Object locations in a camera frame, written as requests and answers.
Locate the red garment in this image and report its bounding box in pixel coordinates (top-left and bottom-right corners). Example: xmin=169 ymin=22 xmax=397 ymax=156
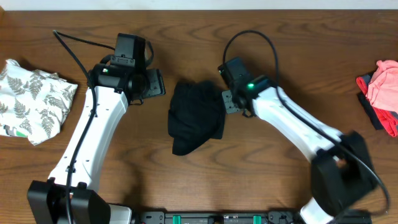
xmin=356 ymin=73 xmax=397 ymax=138

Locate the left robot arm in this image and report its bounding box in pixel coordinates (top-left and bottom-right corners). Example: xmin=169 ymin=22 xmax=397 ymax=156
xmin=27 ymin=33 xmax=165 ymax=223

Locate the pink garment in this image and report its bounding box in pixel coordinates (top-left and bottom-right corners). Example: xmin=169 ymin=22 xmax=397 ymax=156
xmin=366 ymin=60 xmax=397 ymax=112

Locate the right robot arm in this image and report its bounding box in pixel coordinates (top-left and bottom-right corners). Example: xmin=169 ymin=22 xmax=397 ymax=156
xmin=223 ymin=72 xmax=380 ymax=223

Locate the black t-shirt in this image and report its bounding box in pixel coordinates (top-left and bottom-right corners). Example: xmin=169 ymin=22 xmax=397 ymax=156
xmin=168 ymin=80 xmax=226 ymax=156

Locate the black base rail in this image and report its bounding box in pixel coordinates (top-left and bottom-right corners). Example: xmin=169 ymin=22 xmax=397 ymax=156
xmin=108 ymin=203 xmax=373 ymax=224

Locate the white fern-print fabric bag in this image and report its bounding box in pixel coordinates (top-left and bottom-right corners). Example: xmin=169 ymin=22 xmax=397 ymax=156
xmin=1 ymin=59 xmax=78 ymax=145

